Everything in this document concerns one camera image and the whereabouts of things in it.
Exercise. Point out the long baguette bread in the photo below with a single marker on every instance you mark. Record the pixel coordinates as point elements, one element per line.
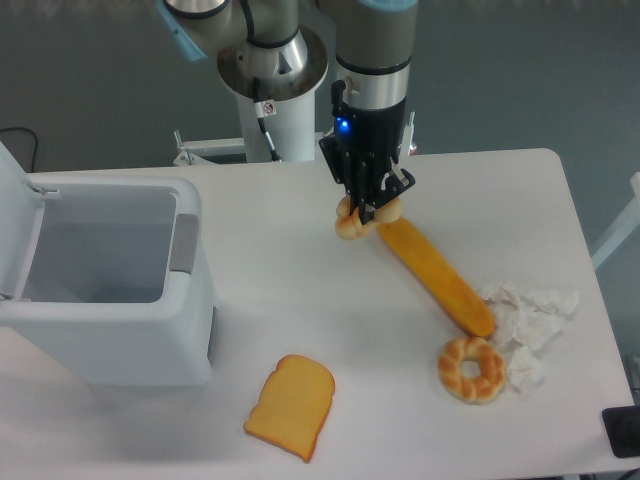
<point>453,293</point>

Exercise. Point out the white table clamp bracket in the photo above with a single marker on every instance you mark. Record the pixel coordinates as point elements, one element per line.
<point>200,149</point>

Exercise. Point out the small crumpled white tissue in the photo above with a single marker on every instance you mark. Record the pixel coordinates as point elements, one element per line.
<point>524,371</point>

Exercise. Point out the braided ring bread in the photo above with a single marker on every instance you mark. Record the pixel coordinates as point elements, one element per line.
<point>472,370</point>

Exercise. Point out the white frame at right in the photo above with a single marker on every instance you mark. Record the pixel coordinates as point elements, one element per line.
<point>626,222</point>

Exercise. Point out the black device at edge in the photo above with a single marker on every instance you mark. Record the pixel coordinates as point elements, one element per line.
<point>622,428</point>

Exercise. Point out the toast bread slice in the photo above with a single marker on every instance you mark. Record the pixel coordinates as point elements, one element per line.
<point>293,406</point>

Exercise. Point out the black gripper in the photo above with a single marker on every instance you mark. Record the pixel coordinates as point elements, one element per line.
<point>360,154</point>

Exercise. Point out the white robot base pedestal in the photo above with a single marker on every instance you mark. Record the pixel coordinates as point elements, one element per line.
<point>290,124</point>

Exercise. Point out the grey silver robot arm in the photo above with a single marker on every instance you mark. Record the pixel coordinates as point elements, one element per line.
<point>263,52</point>

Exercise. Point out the round braided bread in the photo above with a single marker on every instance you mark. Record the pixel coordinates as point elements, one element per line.
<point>350,228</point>

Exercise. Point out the white trash can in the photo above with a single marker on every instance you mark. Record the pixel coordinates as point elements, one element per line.
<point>108,275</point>

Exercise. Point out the white clamp post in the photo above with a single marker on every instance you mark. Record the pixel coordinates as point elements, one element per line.
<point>411,135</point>

